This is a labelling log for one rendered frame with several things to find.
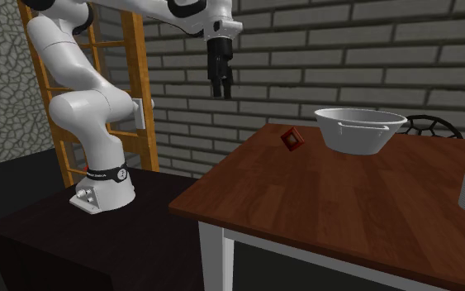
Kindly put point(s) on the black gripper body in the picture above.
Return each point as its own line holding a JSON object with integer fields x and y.
{"x": 219, "y": 56}

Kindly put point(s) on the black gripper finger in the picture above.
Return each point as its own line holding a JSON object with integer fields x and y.
{"x": 227, "y": 88}
{"x": 216, "y": 88}

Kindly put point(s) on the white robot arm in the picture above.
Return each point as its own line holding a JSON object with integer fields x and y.
{"x": 83, "y": 109}

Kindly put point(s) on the wooden ladder shelf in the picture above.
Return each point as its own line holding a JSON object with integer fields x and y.
{"x": 139, "y": 72}

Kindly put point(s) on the brown wooden table white legs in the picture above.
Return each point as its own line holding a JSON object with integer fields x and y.
{"x": 316, "y": 197}

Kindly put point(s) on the dark robot stand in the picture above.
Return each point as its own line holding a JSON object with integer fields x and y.
{"x": 95, "y": 241}

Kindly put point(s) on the small red square frame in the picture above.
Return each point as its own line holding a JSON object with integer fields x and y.
{"x": 292, "y": 139}

